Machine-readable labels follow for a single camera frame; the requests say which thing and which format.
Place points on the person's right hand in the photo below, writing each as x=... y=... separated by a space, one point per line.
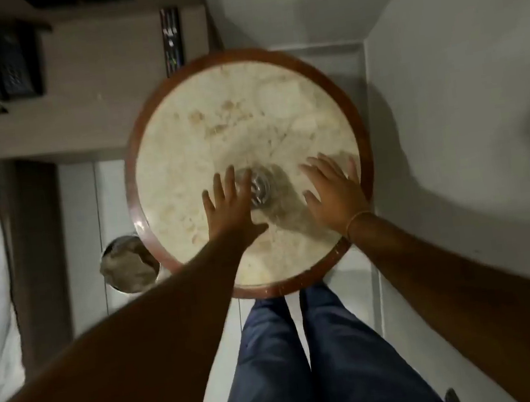
x=337 y=197

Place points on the person's left hand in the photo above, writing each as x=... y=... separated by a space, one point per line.
x=231 y=217

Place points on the metal waste bin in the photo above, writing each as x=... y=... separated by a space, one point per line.
x=153 y=264

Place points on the person's right forearm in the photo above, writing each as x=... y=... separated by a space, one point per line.
x=475 y=307

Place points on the person's left forearm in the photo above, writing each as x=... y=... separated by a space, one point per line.
x=135 y=359

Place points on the person's blue jeans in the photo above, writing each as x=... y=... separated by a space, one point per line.
x=314 y=366

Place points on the round marble wooden-rimmed table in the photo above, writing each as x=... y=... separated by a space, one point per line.
x=240 y=114

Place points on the light wooden desk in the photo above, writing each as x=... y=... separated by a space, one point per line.
x=97 y=89

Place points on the black remote control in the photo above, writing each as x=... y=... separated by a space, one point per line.
x=172 y=41

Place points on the dark wooden furniture panel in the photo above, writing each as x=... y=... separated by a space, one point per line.
x=36 y=265

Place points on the black telephone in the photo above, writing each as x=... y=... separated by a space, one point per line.
x=12 y=63

